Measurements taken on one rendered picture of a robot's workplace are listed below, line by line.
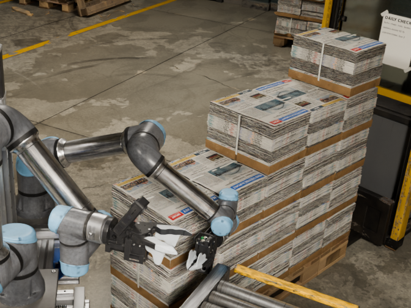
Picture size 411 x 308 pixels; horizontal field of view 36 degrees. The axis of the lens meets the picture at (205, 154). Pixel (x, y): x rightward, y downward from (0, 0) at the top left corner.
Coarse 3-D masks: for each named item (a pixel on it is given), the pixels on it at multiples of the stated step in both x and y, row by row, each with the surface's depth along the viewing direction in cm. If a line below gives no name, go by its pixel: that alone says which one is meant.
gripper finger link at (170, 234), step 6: (162, 228) 158; (168, 228) 159; (174, 228) 159; (180, 228) 160; (156, 234) 160; (162, 234) 158; (168, 234) 160; (174, 234) 159; (180, 234) 159; (186, 234) 159; (168, 240) 161; (174, 240) 161; (174, 246) 162
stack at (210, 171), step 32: (192, 160) 285; (224, 160) 287; (320, 160) 308; (128, 192) 255; (160, 192) 257; (256, 192) 276; (288, 192) 296; (320, 192) 319; (192, 224) 248; (256, 224) 284; (288, 224) 305; (320, 224) 332; (224, 256) 273; (288, 256) 317; (128, 288) 275; (160, 288) 256; (192, 288) 264; (256, 288) 307
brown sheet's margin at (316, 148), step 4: (336, 136) 310; (340, 136) 312; (328, 140) 305; (332, 140) 308; (336, 140) 311; (340, 140) 314; (320, 144) 301; (324, 144) 303; (328, 144) 307; (332, 144) 309; (308, 148) 294; (312, 148) 296; (316, 148) 299; (320, 148) 302; (308, 152) 295; (312, 152) 298
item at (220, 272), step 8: (216, 272) 216; (224, 272) 216; (208, 280) 211; (216, 280) 212; (200, 288) 207; (208, 288) 208; (216, 288) 211; (192, 296) 203; (200, 296) 204; (208, 296) 205; (184, 304) 200; (192, 304) 200; (200, 304) 200
